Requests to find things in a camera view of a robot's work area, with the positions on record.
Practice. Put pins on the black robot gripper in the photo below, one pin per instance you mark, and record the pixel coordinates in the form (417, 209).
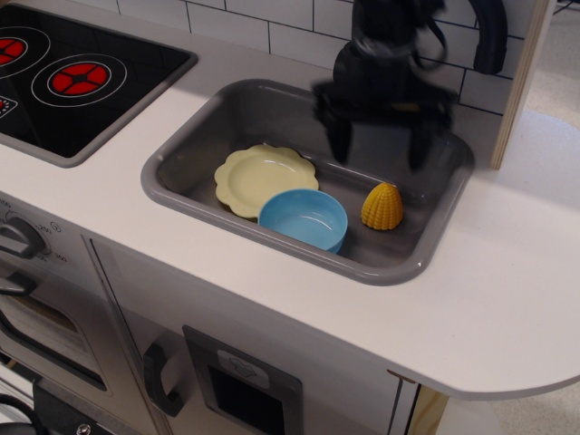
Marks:
(338, 106)

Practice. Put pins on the yellow toy banana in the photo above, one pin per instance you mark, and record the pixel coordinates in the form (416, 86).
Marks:
(406, 107)

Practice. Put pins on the light blue bowl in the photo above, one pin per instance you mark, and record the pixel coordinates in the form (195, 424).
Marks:
(307, 215)

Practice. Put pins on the grey oven door handle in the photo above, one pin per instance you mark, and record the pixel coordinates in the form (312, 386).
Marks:
(18, 285)

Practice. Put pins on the dark grey cabinet door handle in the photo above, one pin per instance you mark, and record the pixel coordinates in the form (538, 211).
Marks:
(154, 362)

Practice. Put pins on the light wooden side post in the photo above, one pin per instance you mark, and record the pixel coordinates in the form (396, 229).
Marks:
(533, 43)

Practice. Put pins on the grey plastic sink basin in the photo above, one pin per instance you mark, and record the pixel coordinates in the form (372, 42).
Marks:
(180, 175)

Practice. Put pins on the black toy faucet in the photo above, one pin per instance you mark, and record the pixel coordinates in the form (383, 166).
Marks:
(491, 36)

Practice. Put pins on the grey oven knob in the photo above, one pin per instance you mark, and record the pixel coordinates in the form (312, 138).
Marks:
(18, 238)

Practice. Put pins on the yellow toy corn cob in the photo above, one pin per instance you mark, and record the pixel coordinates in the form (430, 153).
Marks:
(382, 209)

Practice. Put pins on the black toy stove top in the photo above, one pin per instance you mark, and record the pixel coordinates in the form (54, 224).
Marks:
(68, 87)

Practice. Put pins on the pale yellow scalloped plate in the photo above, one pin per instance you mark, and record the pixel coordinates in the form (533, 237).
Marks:
(249, 178)

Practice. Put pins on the grey dispenser panel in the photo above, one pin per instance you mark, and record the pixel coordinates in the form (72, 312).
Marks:
(243, 389)

